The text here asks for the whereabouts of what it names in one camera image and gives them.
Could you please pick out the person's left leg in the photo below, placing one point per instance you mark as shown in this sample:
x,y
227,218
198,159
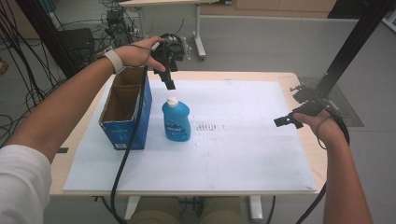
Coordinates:
x,y
155,211

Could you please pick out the blue bottle with white cap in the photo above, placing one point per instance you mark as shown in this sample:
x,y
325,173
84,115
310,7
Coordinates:
x,y
176,121

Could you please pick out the white table leg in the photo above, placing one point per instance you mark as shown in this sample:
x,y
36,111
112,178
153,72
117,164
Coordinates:
x,y
255,208
132,207

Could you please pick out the computer equipment on floor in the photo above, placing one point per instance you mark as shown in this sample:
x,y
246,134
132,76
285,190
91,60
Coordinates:
x,y
117,26

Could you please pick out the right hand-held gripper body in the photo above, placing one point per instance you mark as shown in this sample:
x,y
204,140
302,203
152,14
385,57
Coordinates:
x,y
309,99

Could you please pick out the person's right hand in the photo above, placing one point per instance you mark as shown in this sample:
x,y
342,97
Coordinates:
x,y
323,126

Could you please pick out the blue cardboard box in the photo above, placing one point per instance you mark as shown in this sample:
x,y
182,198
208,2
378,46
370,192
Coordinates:
x,y
124,133

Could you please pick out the white foam board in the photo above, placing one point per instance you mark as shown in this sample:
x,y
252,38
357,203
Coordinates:
x,y
233,155

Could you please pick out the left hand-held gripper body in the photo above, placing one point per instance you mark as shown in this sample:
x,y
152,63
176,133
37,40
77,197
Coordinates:
x,y
168,51

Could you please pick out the white wristband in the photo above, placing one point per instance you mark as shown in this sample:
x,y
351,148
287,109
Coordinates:
x,y
114,60

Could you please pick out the white shirt sleeve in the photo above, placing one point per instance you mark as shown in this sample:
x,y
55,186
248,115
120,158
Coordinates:
x,y
21,183

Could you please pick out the grey floor mat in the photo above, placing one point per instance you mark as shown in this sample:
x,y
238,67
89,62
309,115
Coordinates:
x,y
345,109

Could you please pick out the person's left hand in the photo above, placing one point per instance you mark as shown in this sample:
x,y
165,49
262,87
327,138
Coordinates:
x,y
138,55

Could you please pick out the black metal stand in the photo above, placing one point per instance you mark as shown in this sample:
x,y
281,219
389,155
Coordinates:
x,y
358,40

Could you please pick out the black box on floor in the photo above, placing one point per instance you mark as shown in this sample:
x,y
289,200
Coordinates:
x,y
76,42

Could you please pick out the grey tape strip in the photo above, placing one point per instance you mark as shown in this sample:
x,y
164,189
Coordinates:
x,y
62,150

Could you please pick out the black pole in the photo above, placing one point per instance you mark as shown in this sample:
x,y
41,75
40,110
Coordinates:
x,y
46,34

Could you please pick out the white-legged background desk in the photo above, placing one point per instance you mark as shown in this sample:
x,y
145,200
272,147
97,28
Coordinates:
x,y
199,37

